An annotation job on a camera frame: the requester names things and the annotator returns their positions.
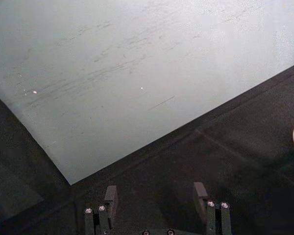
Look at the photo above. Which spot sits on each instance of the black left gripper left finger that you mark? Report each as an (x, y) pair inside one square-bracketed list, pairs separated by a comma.
[(105, 215)]

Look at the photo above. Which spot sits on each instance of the plain pale wall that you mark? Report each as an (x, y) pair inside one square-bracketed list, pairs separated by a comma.
[(127, 73)]

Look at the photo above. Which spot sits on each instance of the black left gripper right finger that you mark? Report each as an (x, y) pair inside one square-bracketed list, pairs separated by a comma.
[(218, 218)]

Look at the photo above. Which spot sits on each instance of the black table cloth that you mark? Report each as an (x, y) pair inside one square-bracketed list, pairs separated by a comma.
[(210, 151)]

